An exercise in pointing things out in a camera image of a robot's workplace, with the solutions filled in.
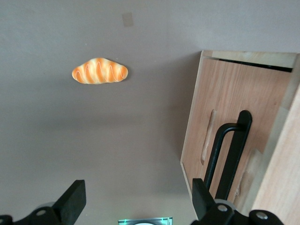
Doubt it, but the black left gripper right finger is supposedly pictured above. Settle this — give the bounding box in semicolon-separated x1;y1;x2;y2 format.
191;178;285;225

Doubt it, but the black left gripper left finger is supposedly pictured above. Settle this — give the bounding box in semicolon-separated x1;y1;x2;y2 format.
0;180;87;225

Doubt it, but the plain wooden drawer front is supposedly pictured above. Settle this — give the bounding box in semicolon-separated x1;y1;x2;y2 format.
252;84;300;225

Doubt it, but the wooden drawer front with slot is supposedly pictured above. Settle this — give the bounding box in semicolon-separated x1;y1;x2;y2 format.
181;57;293;211

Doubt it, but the light wooden drawer cabinet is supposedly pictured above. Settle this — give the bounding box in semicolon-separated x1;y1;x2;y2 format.
180;50;300;225

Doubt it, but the orange striped toy bread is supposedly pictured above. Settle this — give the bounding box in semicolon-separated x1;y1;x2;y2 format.
71;58;129;85

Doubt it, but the beige tape patch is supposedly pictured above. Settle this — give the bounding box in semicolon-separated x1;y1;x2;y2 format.
121;12;134;27

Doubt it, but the black metal drawer handle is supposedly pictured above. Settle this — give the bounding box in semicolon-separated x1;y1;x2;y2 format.
203;110;253;202

